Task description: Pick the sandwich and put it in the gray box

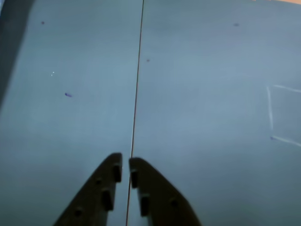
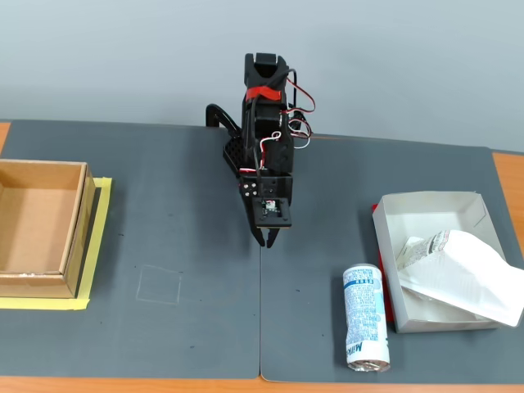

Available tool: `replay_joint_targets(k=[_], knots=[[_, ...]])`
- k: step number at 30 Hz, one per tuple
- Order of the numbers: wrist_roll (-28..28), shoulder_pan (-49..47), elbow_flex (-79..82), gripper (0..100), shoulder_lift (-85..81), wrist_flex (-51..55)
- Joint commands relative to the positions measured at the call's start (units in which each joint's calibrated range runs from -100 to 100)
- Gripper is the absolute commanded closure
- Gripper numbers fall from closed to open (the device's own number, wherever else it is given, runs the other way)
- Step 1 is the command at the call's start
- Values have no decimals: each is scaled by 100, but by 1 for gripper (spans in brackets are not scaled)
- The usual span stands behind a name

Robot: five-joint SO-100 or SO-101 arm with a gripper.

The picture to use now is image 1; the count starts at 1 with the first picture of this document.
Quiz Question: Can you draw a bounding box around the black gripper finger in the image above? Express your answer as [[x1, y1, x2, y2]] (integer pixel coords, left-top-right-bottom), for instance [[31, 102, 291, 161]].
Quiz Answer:
[[53, 152, 123, 226], [128, 157, 203, 226]]

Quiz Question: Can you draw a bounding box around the dark gray table mat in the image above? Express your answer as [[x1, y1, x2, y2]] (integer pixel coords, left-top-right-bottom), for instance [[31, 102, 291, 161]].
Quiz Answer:
[[0, 0, 301, 226]]

